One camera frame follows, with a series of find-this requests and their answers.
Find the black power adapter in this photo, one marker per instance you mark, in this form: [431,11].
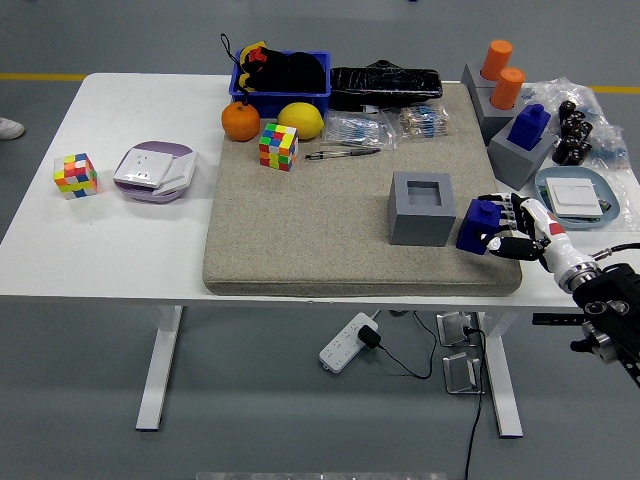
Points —
[369,336]

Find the grey seal holder block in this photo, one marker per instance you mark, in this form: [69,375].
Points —
[517,165]
[420,225]
[471,75]
[492,122]

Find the clear plastic bag of parts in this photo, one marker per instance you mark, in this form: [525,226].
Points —
[607,135]

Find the metal foot pedal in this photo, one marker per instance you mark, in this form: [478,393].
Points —
[460,375]
[455,330]

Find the black cloth bundle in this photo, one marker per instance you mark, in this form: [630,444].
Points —
[305,70]

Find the pale colour puzzle cube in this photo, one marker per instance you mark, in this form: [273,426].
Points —
[76,176]

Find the bag of blue resistors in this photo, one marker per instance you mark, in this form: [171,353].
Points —
[357,131]

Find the blue plastic bin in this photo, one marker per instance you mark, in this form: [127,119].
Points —
[280,102]

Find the yellow lemon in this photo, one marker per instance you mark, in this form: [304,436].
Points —
[301,120]

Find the white power strip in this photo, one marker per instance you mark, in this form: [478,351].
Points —
[342,347]

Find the white table leg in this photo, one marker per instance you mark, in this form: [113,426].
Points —
[157,370]
[502,380]

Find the black silver pen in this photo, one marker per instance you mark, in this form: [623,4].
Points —
[362,150]
[325,155]

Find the blue square seal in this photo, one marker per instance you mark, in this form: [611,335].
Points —
[472,232]
[527,130]

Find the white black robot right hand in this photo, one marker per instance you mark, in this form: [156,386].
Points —
[545,225]

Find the orange fruit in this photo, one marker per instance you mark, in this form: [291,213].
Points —
[241,122]

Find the person's white shoe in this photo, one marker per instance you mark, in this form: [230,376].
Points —
[10,128]

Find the white wall switch panel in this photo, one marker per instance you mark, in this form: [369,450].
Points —
[180,172]

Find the black small cylinders cluster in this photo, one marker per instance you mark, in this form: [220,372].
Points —
[572,135]

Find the black pouch with yellow trim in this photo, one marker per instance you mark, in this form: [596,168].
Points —
[265,70]

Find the bright colour puzzle cube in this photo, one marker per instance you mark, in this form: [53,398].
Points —
[277,147]

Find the bag of brown resistors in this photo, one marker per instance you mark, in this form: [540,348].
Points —
[425,122]

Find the light blue tray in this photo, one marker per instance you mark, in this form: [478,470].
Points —
[607,192]

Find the small green circuit board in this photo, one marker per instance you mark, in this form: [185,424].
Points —
[605,205]

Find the white wall socket panel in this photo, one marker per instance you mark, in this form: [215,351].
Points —
[142,167]

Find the orange cylinder seal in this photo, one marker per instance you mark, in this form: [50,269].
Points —
[497,60]
[507,90]

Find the grey-brown fabric mat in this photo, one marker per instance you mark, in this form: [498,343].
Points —
[310,225]

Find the black table control panel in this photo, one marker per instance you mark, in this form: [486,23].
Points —
[555,320]

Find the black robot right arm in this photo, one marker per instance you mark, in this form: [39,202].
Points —
[615,300]

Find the black plastic-wrapped keyboard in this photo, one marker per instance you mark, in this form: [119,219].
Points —
[385,85]

